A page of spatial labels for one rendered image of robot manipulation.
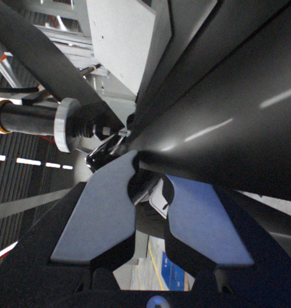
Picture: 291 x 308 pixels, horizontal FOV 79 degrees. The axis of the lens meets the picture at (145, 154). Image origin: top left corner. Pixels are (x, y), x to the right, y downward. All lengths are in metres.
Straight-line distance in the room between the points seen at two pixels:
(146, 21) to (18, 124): 0.34
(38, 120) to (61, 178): 12.77
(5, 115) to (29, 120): 0.03
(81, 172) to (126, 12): 12.29
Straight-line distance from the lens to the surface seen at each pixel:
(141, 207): 0.43
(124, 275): 13.82
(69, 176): 12.86
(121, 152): 0.27
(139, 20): 0.49
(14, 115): 0.27
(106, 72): 0.82
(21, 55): 0.32
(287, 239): 0.27
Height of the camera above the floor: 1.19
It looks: 5 degrees down
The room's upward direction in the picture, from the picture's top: 82 degrees counter-clockwise
